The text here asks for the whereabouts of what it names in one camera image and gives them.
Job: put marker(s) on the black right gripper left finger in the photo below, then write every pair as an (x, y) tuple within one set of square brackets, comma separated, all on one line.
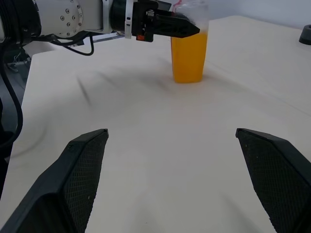
[(60, 182)]

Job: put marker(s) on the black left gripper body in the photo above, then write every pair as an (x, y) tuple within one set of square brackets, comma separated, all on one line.
[(143, 19)]

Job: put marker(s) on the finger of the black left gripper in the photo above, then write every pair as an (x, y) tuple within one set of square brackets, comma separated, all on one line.
[(164, 6), (175, 26)]

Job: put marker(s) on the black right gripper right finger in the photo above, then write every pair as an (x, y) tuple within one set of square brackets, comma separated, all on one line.
[(279, 182)]

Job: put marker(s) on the clear bottle with orange drink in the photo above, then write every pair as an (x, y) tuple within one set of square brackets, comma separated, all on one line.
[(189, 60)]

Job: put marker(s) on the black round ribbed lid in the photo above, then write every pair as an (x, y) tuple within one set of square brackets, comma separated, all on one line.
[(306, 36)]

